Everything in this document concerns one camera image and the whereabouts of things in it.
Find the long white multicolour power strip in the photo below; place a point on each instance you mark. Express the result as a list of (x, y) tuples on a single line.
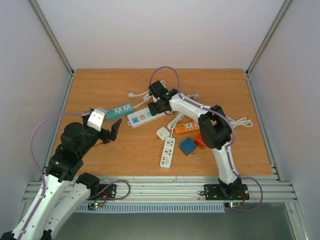
[(142, 117)]

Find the right small circuit board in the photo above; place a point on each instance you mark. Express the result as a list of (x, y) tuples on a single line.
[(231, 205)]

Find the orange power strip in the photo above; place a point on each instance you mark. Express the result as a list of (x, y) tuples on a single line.
[(187, 127)]

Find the left small circuit board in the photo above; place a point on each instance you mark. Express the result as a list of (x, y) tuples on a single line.
[(96, 206)]

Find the grey slotted cable duct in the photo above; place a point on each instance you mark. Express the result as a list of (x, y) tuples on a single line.
[(135, 208)]

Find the red cube adapter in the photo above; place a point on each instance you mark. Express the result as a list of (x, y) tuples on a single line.
[(199, 142)]

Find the white power strip with USB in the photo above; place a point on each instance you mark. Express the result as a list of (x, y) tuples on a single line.
[(167, 153)]

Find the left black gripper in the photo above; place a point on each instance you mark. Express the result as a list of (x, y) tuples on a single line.
[(113, 135)]

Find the blue cube adapter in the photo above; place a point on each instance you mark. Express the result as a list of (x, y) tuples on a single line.
[(187, 146)]

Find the small white flat adapter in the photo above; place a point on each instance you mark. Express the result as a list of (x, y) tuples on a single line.
[(162, 133)]

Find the small black charger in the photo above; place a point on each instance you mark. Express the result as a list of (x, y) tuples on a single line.
[(105, 140)]

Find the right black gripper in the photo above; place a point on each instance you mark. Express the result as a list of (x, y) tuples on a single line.
[(155, 107)]

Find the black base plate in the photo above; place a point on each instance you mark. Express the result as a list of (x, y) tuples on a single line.
[(101, 192), (212, 192)]

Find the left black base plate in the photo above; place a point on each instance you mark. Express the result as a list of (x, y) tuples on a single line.
[(101, 192)]

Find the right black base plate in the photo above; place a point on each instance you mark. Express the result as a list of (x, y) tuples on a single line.
[(212, 192)]

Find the small circuit board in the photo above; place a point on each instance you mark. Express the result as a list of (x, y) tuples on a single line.
[(96, 206), (231, 205)]

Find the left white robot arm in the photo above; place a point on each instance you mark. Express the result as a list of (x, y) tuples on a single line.
[(47, 214)]

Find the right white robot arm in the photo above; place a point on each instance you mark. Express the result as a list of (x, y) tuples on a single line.
[(215, 129)]

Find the teal power strip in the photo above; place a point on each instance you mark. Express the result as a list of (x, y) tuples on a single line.
[(119, 111)]

